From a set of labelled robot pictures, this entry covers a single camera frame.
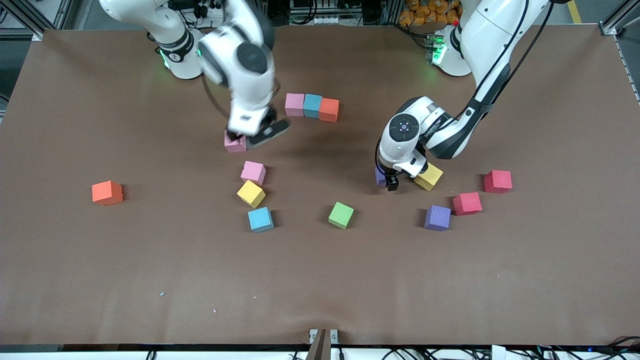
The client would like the pink foam cube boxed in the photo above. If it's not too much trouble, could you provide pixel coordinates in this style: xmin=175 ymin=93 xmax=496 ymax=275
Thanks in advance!
xmin=240 ymin=160 xmax=267 ymax=186
xmin=224 ymin=131 xmax=247 ymax=154
xmin=285 ymin=93 xmax=306 ymax=118

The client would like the blue foam cube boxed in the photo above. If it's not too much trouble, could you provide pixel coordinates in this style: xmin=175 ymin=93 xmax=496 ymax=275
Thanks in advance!
xmin=303 ymin=93 xmax=323 ymax=119
xmin=247 ymin=206 xmax=275 ymax=234

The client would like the white power strip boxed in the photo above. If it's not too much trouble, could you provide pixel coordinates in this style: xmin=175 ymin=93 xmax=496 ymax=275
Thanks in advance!
xmin=192 ymin=0 xmax=231 ymax=21

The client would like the aluminium table side rail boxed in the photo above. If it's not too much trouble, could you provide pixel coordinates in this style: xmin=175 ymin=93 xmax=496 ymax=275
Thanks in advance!
xmin=612 ymin=35 xmax=640 ymax=106

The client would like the brown table cover sheet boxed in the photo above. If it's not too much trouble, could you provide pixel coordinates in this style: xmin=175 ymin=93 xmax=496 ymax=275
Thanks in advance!
xmin=0 ymin=24 xmax=640 ymax=347

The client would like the aluminium frame post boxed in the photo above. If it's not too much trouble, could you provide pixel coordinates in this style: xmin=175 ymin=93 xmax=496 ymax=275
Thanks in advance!
xmin=599 ymin=0 xmax=640 ymax=37
xmin=0 ymin=0 xmax=68 ymax=42

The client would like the green foam cube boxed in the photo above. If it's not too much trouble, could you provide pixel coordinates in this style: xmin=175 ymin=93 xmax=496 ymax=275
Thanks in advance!
xmin=328 ymin=201 xmax=355 ymax=230

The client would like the white table edge rail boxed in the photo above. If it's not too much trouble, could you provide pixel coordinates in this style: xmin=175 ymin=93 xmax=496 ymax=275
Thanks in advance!
xmin=0 ymin=349 xmax=640 ymax=360

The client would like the yellow foam cube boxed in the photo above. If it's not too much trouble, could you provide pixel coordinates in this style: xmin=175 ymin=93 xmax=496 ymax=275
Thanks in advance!
xmin=413 ymin=162 xmax=444 ymax=192
xmin=236 ymin=180 xmax=267 ymax=209

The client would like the black cable bundle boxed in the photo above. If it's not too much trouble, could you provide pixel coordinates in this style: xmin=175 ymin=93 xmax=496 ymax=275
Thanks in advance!
xmin=287 ymin=336 xmax=640 ymax=360

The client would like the red foam cube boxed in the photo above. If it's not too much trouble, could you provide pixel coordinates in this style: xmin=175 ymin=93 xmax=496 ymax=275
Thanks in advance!
xmin=483 ymin=170 xmax=513 ymax=194
xmin=452 ymin=192 xmax=483 ymax=216

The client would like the metal equipment rack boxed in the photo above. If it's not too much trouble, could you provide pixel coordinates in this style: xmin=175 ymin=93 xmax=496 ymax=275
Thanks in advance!
xmin=272 ymin=0 xmax=401 ymax=28

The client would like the metal table edge bracket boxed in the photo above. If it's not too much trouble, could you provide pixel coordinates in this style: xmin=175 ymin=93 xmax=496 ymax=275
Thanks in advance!
xmin=306 ymin=328 xmax=339 ymax=360

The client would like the pile of orange objects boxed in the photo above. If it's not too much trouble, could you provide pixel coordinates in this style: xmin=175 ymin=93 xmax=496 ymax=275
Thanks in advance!
xmin=398 ymin=0 xmax=463 ymax=27

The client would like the orange foam cube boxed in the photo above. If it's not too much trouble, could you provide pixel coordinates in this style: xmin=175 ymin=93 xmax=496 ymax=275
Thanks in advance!
xmin=318 ymin=98 xmax=340 ymax=123
xmin=91 ymin=180 xmax=124 ymax=206

